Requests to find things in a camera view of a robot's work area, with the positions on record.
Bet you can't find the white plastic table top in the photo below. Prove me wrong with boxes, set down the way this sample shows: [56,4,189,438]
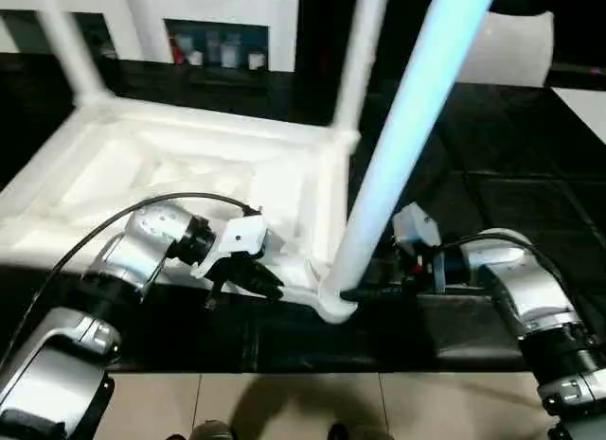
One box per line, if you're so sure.
[0,97,364,326]

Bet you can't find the dark brown rounded object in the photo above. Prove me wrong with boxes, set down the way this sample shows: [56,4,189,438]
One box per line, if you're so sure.
[192,420,233,440]
[329,423,394,440]

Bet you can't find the black work mat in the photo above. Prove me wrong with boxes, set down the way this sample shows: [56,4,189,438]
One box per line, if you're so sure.
[0,51,606,373]

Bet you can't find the white flat board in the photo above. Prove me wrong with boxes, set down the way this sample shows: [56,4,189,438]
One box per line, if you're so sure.
[553,87,606,143]

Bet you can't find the black cabinet with gold label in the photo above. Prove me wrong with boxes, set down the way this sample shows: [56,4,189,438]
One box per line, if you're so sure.
[295,0,441,114]

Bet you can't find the white cabinet with glass doors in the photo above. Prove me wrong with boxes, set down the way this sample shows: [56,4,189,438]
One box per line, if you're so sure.
[0,0,302,72]

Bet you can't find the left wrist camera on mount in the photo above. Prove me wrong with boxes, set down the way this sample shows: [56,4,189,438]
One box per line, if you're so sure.
[191,215,269,278]

